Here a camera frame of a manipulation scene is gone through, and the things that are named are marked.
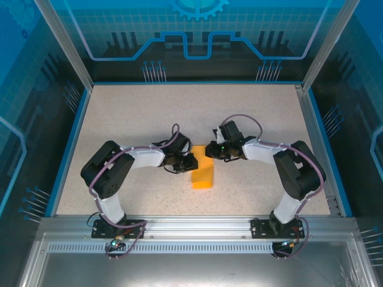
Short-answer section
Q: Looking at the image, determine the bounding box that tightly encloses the orange square paper sheet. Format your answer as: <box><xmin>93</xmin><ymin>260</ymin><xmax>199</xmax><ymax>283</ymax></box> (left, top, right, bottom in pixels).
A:
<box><xmin>190</xmin><ymin>145</ymin><xmax>215</xmax><ymax>191</ymax></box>

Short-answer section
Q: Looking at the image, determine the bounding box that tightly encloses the brushed metal panel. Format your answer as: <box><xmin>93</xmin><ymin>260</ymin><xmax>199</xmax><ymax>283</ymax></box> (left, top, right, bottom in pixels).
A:
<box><xmin>17</xmin><ymin>233</ymin><xmax>378</xmax><ymax>287</ymax></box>

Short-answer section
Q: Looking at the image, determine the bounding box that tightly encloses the aluminium mounting rail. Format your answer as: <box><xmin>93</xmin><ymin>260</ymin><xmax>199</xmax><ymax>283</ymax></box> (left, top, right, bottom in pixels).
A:
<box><xmin>38</xmin><ymin>215</ymin><xmax>358</xmax><ymax>240</ymax></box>

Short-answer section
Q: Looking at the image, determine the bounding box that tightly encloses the aluminium side rail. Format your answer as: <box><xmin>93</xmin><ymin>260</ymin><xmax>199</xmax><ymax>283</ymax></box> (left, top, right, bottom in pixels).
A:
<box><xmin>294</xmin><ymin>84</ymin><xmax>344</xmax><ymax>216</ymax></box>

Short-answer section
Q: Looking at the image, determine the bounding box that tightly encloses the slotted grey cable duct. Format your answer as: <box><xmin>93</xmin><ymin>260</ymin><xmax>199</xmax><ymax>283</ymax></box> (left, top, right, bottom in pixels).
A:
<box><xmin>46</xmin><ymin>242</ymin><xmax>278</xmax><ymax>255</ymax></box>

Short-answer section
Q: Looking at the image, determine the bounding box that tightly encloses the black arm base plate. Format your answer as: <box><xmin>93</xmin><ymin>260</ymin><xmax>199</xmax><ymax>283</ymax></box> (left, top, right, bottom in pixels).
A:
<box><xmin>91</xmin><ymin>219</ymin><xmax>147</xmax><ymax>239</ymax></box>
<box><xmin>250</xmin><ymin>217</ymin><xmax>306</xmax><ymax>239</ymax></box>

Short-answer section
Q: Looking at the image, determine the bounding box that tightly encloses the aluminium frame post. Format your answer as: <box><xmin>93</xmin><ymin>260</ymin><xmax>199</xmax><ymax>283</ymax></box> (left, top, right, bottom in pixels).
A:
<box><xmin>34</xmin><ymin>0</ymin><xmax>94</xmax><ymax>90</ymax></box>
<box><xmin>301</xmin><ymin>0</ymin><xmax>362</xmax><ymax>92</ymax></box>

